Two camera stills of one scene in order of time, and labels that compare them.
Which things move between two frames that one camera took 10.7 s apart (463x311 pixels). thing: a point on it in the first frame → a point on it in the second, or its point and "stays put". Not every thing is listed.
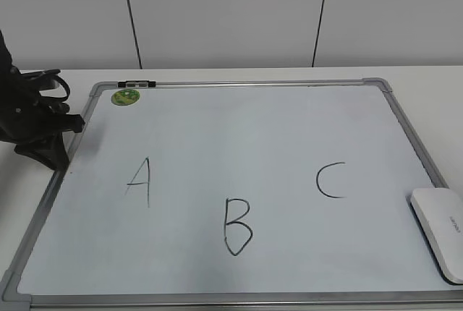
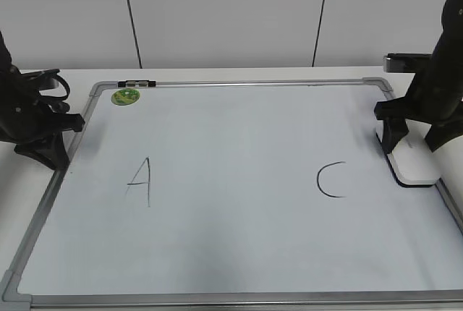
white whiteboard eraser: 440,211 → 413,160
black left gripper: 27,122 stays put
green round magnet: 125,97 stays put
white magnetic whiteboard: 235,194 stays put
